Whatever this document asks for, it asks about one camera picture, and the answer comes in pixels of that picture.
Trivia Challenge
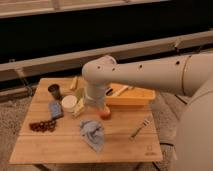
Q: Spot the white round container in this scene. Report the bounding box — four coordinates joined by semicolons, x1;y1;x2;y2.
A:
61;95;77;112

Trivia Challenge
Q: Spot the yellow banana piece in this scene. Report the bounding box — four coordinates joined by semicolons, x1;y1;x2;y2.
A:
70;76;78;90

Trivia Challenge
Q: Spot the wooden table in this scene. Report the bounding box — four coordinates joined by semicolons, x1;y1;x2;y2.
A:
9;78;162;164

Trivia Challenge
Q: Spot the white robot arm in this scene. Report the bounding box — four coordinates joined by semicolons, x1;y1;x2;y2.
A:
82;53;213;171

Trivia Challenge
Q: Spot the green round lid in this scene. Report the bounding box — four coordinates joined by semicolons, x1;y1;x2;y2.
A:
75;88;84;99

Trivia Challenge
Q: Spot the pale yellow block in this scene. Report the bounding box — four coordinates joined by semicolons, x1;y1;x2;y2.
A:
73;99;84;117

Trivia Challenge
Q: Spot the dark red grape bunch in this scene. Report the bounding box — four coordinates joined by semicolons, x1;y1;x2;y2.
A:
29;120;56;132

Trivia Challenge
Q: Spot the dark plastic cup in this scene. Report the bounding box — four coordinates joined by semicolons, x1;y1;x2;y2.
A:
48;84;62;100

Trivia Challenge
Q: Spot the white utensil in bin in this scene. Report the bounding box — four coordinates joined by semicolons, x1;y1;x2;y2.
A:
112;85;133;97

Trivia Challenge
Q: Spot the metal fork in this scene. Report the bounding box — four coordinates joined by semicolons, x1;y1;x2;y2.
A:
130;118;151;140

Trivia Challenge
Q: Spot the orange plastic bin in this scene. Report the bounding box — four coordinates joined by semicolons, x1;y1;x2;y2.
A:
105;87;156;106

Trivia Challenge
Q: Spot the blue crumpled cloth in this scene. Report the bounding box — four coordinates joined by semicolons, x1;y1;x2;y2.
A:
80;120;105;153

